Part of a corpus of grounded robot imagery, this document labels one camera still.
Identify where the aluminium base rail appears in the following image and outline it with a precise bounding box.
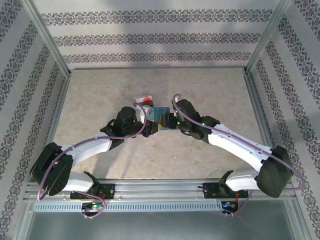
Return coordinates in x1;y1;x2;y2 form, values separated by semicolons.
23;177;297;201

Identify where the aluminium table side rail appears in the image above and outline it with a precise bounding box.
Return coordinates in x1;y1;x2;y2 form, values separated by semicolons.
34;72;73;182
243;69;285;181

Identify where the red white april card stack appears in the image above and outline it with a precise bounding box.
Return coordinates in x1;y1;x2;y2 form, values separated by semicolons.
134;95;154;103

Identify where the teal card holder wallet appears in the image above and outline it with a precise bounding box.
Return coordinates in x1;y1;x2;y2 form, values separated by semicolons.
152;106;173;131

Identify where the grey metal panel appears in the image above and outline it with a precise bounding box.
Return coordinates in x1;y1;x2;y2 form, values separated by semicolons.
23;199;298;240

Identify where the aluminium corner post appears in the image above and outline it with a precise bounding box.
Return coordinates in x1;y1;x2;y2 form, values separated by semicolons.
246;0;293;75
21;0;72;78

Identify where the aluminium table back rail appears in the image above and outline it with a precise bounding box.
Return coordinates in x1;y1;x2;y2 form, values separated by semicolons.
69;65;247;72

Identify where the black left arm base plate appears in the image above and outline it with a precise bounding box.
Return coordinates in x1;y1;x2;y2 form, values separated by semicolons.
69;183;116;201

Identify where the grey slotted cable duct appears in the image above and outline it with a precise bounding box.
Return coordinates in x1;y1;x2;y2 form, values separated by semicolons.
33;201;224;213

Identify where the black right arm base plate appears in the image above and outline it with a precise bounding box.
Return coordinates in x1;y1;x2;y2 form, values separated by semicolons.
199;182;249;200

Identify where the small controller board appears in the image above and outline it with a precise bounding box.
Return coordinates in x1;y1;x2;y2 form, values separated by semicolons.
221;201;240;210
80;201;105;211

